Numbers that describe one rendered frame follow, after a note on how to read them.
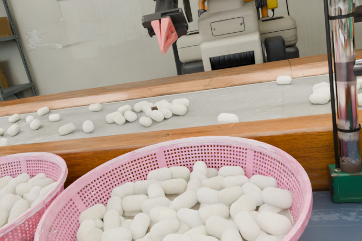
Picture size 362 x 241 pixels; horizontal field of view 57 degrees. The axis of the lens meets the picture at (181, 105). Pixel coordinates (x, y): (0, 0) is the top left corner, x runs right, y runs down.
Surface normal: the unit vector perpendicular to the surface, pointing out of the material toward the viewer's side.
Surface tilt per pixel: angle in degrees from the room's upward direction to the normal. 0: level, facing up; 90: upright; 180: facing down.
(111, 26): 90
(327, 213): 0
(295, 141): 90
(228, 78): 45
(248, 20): 98
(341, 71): 90
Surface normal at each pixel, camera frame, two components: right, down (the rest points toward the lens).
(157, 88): -0.30, -0.44
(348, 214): -0.19, -0.94
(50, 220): 0.90, -0.43
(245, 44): -0.17, 0.44
